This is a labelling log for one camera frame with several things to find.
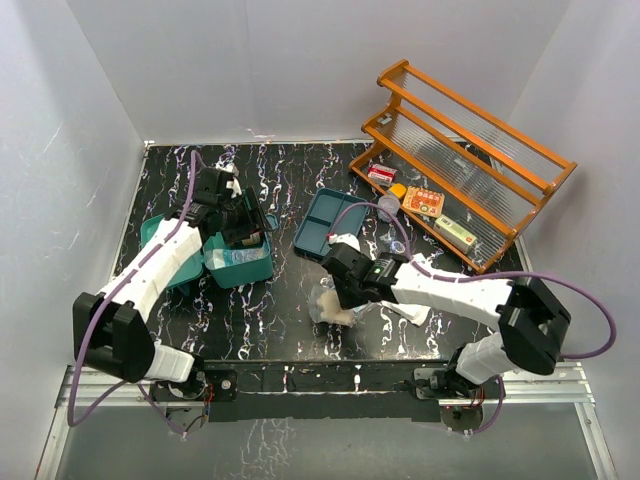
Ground blue cotton swab bag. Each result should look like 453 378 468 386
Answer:
204 247 267 271

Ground amber medicine bottle orange cap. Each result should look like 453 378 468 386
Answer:
240 233 262 247

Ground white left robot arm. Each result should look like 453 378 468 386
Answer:
72 166 271 399

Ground blue divided tray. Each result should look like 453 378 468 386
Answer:
294 188 369 260

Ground cotton balls clear bag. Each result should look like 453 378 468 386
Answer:
308 285 370 327

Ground white gauze pack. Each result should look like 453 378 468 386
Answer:
381 301 431 327

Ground orange wooden shelf rack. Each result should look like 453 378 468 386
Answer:
349 59 577 273

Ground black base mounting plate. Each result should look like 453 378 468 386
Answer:
204 359 444 422

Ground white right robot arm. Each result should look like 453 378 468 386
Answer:
321 242 571 397

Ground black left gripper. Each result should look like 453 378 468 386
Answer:
219 187 270 243

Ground clear measuring cup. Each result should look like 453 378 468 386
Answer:
377 194 401 223

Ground teal medicine kit box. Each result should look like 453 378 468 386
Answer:
167 233 274 289

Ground small green white box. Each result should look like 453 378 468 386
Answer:
434 215 477 254

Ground red white medicine box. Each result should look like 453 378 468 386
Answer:
367 163 397 187

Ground aluminium frame rail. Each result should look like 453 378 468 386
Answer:
37 365 617 479

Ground clear tape roll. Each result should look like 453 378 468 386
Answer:
390 240 406 255

